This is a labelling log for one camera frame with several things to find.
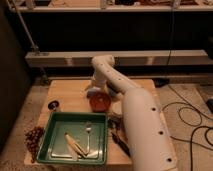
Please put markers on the small white bowl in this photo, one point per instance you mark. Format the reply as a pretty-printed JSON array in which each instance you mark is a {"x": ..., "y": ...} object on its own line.
[{"x": 116, "y": 108}]

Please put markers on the black handled knife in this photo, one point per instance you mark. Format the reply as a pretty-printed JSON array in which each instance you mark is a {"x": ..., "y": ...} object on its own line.
[{"x": 120, "y": 143}]

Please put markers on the silver fork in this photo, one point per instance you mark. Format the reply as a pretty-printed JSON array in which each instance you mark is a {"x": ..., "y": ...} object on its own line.
[{"x": 88, "y": 130}]

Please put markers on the green plastic tray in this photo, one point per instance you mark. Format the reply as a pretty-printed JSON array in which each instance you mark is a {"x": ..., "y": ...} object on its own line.
[{"x": 54, "y": 148}]

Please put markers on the orange bowl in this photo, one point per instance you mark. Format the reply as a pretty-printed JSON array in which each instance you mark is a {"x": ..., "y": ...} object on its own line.
[{"x": 100, "y": 102}]

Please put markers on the grey metal shelf beam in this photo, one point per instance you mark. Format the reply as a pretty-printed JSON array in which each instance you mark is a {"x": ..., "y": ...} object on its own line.
[{"x": 122, "y": 58}]

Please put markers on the black rectangular block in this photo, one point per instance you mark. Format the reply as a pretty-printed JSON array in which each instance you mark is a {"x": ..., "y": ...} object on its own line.
[{"x": 111, "y": 91}]

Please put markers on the bunch of red grapes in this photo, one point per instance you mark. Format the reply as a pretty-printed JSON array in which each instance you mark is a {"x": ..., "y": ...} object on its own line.
[{"x": 32, "y": 139}]

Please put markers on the cream banana peel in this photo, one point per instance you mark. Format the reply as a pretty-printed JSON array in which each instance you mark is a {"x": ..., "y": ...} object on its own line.
[{"x": 75, "y": 146}]

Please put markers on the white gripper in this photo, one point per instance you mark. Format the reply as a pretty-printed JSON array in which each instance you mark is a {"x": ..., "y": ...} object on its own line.
[{"x": 97, "y": 84}]

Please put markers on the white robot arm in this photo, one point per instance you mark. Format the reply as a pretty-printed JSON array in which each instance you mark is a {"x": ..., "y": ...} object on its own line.
[{"x": 148, "y": 136}]

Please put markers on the small black cup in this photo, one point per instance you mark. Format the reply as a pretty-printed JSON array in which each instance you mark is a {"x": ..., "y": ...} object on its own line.
[{"x": 54, "y": 106}]

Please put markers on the blue sponge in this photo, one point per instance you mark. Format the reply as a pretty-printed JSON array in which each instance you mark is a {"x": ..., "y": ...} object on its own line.
[{"x": 92, "y": 91}]

